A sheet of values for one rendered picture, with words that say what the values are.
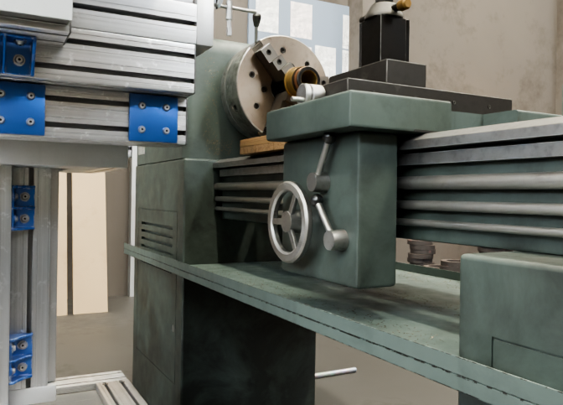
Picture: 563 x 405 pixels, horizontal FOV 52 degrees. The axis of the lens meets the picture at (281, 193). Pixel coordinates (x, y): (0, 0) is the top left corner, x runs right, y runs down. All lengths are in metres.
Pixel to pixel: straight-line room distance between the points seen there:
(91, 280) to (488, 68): 4.47
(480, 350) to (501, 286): 0.09
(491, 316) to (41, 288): 0.86
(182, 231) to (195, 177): 0.17
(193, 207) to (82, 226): 2.17
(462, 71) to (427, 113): 5.18
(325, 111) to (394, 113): 0.11
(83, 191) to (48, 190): 2.68
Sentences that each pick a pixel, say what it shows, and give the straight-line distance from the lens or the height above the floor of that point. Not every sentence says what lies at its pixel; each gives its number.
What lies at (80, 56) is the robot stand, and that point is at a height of 0.98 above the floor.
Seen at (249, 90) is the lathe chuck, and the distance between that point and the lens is 1.71.
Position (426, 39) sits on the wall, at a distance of 5.94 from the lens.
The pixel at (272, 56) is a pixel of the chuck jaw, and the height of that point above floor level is 1.16.
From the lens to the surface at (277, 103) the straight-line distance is 1.71.
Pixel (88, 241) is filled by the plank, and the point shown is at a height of 0.44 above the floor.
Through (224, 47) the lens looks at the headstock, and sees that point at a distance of 1.88.
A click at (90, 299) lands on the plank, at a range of 3.87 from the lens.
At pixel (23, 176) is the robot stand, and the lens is 1.25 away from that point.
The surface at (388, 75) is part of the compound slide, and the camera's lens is 1.14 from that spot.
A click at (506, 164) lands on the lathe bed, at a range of 0.91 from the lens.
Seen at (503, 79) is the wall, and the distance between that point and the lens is 6.61.
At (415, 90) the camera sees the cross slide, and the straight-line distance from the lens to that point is 1.16.
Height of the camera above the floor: 0.75
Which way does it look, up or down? level
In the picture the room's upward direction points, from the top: 1 degrees clockwise
